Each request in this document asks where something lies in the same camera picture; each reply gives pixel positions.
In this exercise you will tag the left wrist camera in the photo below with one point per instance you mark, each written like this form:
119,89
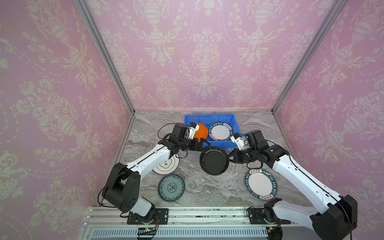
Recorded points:
192,129

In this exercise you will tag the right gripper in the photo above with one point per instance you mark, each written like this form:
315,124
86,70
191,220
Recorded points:
237,156

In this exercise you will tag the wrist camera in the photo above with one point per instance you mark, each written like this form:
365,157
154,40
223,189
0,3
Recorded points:
192,129
238,139

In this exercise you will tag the orange plate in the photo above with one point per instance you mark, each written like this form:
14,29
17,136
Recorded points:
202,133

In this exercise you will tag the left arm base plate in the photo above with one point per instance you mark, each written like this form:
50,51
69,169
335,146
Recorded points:
157,216

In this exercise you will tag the blue plastic bin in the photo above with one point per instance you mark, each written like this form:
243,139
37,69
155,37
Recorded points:
213,120

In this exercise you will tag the white plate black flower outline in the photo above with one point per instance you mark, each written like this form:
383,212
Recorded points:
168,166

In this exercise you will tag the right corner aluminium post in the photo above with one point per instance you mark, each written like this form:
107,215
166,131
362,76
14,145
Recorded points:
319,35

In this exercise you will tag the large green-rim white plate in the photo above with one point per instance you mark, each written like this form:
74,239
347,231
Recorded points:
261,184

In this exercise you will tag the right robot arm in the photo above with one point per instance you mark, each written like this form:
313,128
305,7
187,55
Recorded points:
332,217

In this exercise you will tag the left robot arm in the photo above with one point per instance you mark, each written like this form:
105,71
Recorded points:
123,184

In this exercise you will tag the teal patterned plate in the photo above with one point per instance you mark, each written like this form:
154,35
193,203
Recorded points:
171,188

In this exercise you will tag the corner aluminium post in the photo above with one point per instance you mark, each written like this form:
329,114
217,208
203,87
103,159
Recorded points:
319,35
101,46

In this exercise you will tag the left corner aluminium post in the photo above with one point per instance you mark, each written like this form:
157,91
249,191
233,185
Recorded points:
101,46

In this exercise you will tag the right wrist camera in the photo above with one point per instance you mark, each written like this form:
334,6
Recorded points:
238,139

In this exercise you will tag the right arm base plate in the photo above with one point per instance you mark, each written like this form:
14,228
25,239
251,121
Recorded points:
261,216

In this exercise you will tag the aluminium front rail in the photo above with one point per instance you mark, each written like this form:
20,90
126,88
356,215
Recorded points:
191,223

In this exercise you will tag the small green-rim plate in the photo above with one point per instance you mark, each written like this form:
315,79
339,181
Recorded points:
220,131

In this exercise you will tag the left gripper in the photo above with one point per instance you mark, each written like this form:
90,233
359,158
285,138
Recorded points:
200,148

